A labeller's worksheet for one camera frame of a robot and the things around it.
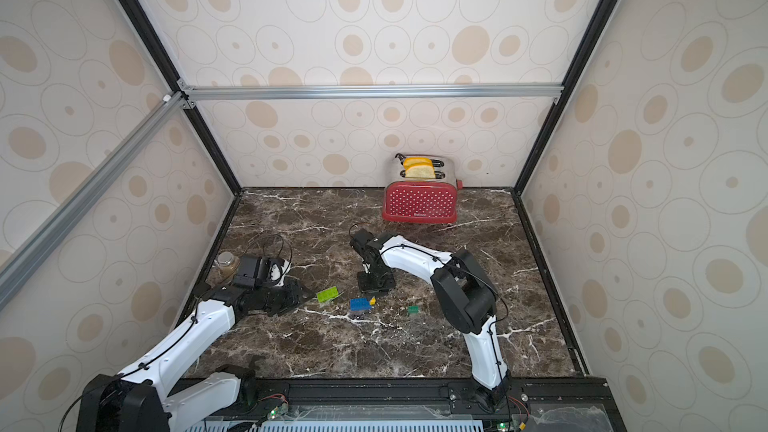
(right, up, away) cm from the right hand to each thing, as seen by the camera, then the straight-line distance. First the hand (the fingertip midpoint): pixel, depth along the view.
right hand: (366, 303), depth 88 cm
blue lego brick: (-2, 0, 0) cm, 2 cm away
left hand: (-13, +4, -7) cm, 16 cm away
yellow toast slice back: (+16, +44, +12) cm, 49 cm away
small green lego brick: (+14, -1, 0) cm, 14 cm away
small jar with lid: (-41, +11, 0) cm, 43 cm away
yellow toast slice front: (+17, +40, +10) cm, 45 cm away
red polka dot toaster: (+18, +31, +12) cm, 38 cm away
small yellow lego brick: (+2, +1, -1) cm, 2 cm away
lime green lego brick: (-12, +2, +4) cm, 13 cm away
